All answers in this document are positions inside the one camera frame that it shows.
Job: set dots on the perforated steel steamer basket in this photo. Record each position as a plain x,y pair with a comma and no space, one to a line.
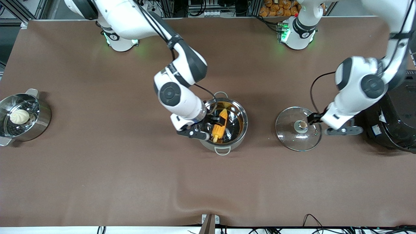
31,109

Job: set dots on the brown table cloth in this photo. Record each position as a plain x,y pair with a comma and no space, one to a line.
130,182

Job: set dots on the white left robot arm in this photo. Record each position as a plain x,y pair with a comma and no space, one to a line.
357,87

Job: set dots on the steel steamer pot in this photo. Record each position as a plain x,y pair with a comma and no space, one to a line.
42,125

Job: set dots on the black rice cooker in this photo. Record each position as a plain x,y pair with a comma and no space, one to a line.
401,125

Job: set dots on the metal table bracket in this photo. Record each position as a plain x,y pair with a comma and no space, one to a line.
210,223

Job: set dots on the steel cooking pot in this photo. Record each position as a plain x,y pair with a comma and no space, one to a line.
236,113

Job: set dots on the yellow toy corn cob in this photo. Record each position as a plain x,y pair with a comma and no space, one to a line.
218,131

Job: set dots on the white steamed bun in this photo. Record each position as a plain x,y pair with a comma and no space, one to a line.
19,116

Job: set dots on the white power strip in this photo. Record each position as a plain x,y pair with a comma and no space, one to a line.
208,13

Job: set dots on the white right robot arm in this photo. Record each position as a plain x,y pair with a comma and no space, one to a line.
130,19

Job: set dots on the orange snack bag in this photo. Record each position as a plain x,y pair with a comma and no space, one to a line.
276,9

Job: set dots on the glass pot lid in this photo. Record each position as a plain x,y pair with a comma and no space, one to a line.
292,139

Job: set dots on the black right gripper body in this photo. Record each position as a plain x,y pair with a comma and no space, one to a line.
211,119

